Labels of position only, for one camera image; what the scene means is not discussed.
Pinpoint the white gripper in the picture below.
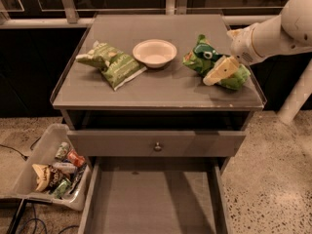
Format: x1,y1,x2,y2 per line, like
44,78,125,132
203,23,264,86

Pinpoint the green rice chip bag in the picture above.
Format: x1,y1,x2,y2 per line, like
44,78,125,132
182,34,251,91

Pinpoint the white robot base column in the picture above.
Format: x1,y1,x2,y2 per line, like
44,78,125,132
277,59,312,124

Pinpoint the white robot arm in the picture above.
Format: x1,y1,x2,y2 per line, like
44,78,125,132
203,0,312,86

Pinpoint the grey drawer cabinet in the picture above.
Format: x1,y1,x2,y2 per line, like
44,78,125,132
49,14,268,234

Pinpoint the round metal drawer knob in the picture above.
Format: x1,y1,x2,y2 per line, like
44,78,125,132
154,142,162,152

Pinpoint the green jalapeno chip bag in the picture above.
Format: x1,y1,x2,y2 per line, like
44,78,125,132
75,41,147,91

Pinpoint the grey top drawer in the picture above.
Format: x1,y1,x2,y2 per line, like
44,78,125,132
67,130,246,157

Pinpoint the grey open middle drawer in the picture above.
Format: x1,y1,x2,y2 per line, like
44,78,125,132
78,157,233,234

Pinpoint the dark blue snack bag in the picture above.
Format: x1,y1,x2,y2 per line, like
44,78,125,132
69,164,87,194

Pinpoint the brown chip bag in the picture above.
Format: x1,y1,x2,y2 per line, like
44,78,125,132
32,164,67,192

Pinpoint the white paper bowl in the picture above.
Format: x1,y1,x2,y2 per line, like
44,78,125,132
133,39,177,68

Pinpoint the orange soda can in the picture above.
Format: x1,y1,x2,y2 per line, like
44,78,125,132
67,149,85,168

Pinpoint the green soda can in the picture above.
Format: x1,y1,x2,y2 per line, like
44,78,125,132
55,142,70,161

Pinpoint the white snack packet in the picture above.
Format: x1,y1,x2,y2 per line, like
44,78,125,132
52,162,77,174

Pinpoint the clear plastic storage bin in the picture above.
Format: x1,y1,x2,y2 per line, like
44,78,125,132
7,124,91,211

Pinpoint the green can lower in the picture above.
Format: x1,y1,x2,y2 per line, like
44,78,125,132
53,178,71,199

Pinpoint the metal window frame rail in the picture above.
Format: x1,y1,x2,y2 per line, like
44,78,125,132
0,0,290,28

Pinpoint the black floor cable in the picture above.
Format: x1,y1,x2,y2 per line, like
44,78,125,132
0,136,42,162

